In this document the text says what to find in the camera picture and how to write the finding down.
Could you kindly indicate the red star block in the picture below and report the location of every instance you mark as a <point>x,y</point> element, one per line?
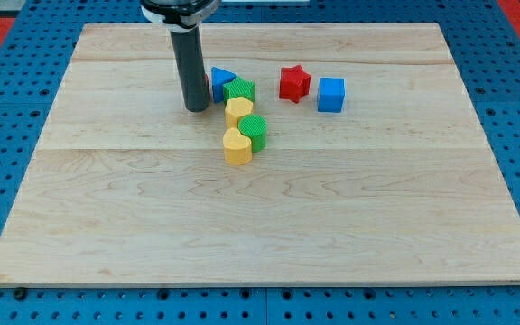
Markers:
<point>294,83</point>

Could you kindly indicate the blue cube block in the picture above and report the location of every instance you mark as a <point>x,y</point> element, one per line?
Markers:
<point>331,95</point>

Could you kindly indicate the yellow heart block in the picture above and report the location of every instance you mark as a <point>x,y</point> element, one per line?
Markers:
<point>237,147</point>

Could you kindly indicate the green star block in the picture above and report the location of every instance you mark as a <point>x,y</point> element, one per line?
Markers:
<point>239,87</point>

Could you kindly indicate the yellow pentagon block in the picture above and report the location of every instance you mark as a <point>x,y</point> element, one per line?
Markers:
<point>236,108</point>

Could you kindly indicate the red circle block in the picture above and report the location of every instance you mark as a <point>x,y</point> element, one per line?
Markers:
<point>208,87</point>

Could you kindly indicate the blue triangle block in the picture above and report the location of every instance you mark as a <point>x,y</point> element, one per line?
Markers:
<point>220,77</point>

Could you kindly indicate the green cylinder block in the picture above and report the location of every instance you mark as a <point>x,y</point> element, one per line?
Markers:
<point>254,127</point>

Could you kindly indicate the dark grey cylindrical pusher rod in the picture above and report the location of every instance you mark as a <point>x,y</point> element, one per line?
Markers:
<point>191,70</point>

